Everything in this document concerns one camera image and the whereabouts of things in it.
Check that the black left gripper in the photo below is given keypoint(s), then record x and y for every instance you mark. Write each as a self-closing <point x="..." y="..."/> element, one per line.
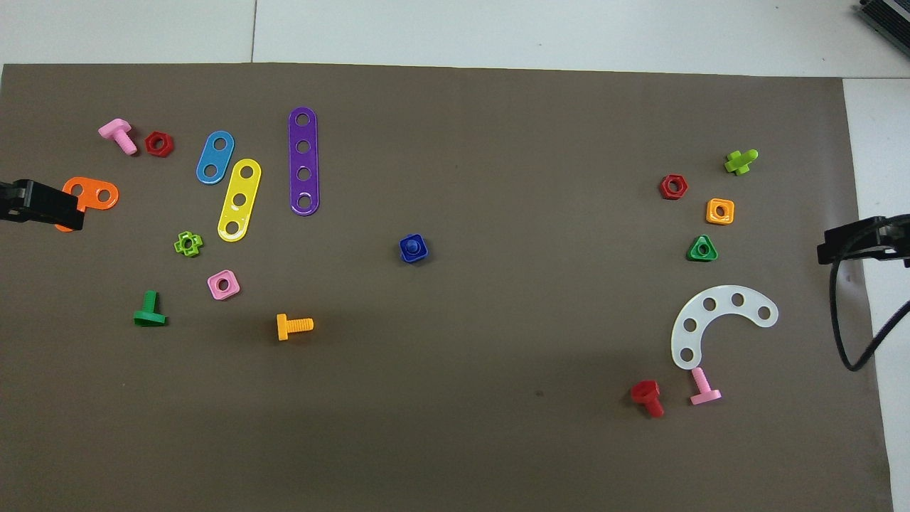
<point x="14" y="203"/>

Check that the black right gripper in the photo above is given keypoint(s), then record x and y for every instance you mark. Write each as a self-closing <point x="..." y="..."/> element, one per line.
<point x="897" y="238"/>

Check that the blue square plastic nut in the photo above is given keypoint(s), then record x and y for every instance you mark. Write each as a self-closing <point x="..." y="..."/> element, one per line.
<point x="421" y="254"/>

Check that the orange heart-shaped plastic plate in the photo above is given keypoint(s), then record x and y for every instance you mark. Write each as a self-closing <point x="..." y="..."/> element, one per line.
<point x="91" y="203"/>

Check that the pink plastic bolt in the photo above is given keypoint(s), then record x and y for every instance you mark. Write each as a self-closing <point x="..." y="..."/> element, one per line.
<point x="700" y="380"/>
<point x="115" y="130"/>

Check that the red hexagonal plastic nut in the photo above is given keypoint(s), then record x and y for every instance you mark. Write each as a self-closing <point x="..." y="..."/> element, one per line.
<point x="149" y="144"/>
<point x="664" y="187"/>

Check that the lime green cross nut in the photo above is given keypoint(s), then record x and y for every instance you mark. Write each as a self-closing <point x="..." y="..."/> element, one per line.
<point x="179" y="244"/>

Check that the green plastic bolt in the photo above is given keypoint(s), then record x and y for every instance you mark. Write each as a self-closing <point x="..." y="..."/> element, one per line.
<point x="149" y="316"/>

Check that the lime green cross-head bolt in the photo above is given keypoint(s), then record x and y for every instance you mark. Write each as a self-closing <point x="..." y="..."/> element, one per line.
<point x="739" y="162"/>

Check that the white curved five-hole plate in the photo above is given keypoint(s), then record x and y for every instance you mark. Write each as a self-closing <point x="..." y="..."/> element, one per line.
<point x="723" y="301"/>

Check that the orange square plastic nut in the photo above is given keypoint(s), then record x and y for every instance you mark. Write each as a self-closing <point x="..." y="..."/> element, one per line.
<point x="711" y="217"/>

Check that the blue two-hole plastic plate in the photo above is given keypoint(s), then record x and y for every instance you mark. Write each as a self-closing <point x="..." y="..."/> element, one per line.
<point x="215" y="157"/>

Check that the green triangular plastic nut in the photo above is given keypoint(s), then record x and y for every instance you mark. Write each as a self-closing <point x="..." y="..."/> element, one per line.
<point x="693" y="254"/>

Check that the yellow three-hole plastic plate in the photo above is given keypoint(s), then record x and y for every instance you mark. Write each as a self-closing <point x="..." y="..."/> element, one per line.
<point x="243" y="186"/>

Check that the pink square plastic nut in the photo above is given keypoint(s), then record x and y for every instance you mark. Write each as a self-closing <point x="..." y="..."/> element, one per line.
<point x="232" y="290"/>

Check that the black ribbed device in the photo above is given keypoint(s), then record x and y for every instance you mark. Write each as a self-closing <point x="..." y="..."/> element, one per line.
<point x="892" y="18"/>

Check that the purple four-hole plastic plate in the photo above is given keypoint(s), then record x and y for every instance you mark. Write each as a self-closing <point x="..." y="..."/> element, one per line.
<point x="303" y="160"/>

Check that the orange plastic bolt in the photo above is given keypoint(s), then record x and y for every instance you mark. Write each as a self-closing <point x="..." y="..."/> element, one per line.
<point x="283" y="327"/>

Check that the red plastic bolt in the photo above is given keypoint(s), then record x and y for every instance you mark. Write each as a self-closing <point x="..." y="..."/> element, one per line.
<point x="645" y="391"/>

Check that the brown table mat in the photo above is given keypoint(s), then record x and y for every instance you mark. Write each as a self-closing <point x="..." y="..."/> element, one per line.
<point x="498" y="355"/>

